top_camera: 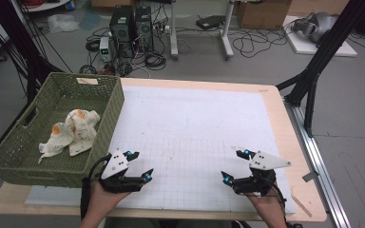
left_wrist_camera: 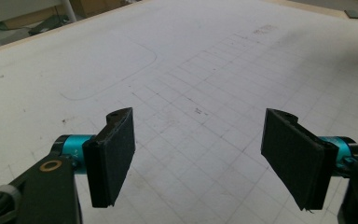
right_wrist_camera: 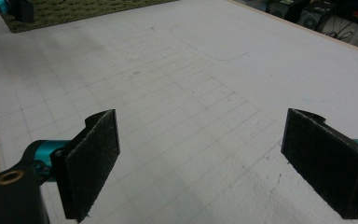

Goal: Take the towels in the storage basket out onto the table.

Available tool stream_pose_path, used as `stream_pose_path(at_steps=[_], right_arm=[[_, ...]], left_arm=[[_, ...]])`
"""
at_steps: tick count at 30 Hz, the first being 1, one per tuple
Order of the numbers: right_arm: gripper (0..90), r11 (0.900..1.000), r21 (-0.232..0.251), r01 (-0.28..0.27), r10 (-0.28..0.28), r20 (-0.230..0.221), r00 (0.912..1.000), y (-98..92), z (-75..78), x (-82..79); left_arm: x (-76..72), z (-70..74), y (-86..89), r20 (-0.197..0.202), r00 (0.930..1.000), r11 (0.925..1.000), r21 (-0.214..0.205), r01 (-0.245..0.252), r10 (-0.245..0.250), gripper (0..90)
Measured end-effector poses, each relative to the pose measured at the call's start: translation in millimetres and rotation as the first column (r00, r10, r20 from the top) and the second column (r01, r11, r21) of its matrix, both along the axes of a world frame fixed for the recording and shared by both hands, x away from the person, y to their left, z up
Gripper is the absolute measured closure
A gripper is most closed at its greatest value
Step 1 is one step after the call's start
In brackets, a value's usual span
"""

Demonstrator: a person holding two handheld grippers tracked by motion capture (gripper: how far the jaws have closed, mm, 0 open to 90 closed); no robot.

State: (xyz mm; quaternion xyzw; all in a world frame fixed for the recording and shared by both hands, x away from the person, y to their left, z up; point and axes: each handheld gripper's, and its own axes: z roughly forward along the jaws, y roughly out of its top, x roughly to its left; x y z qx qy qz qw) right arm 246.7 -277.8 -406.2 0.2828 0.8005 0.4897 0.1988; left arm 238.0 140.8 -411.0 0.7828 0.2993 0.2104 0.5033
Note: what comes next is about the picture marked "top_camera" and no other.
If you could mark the cream printed cloth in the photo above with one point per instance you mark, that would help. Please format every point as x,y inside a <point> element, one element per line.
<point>79,129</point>

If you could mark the clear plastic bag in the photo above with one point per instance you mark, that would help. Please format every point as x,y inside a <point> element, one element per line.
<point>62,23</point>

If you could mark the grey tape piece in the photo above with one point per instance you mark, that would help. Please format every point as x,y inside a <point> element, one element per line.
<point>310,176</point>

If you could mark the grey helmet device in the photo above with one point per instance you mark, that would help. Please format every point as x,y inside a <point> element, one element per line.
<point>316,27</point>

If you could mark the person's right hand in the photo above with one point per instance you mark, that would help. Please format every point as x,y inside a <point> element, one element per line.
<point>269,205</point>

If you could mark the large cardboard box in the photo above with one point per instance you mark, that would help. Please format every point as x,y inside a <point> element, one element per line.
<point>263,14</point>

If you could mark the black flat device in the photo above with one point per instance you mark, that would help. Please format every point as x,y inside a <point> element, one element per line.
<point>210,22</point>

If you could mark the slim black computer tower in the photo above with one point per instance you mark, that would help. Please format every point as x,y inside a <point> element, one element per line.
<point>144,28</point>

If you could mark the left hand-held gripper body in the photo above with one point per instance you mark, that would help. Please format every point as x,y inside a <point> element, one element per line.
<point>115,164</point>

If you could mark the thin wooden stick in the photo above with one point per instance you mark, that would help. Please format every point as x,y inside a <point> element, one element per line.
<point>301,205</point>

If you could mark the person's dark pants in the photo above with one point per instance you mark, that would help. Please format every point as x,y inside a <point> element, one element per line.
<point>171,224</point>

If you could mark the white desk leg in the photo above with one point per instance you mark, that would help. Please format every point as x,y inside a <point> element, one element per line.
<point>226,34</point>
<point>173,31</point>

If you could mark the white power supply box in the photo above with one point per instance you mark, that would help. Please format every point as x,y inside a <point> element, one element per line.
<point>105,49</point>

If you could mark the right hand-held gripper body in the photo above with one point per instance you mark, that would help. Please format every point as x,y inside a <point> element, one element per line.
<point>264,162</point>

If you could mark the white grid mat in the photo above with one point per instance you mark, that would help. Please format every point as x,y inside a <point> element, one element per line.
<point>190,126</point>

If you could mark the large black computer tower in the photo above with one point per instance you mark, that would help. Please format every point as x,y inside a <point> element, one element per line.
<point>122,31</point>

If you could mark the green woven basket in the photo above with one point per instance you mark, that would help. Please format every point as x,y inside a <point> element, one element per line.
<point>19,152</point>

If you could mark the white floor board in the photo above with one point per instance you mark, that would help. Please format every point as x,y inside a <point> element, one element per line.
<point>304,46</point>

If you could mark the black metal stand frame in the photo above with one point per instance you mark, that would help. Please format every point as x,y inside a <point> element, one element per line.
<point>323,53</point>
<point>28,57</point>

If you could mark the aluminium rail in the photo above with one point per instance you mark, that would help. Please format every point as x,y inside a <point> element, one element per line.
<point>316,152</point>

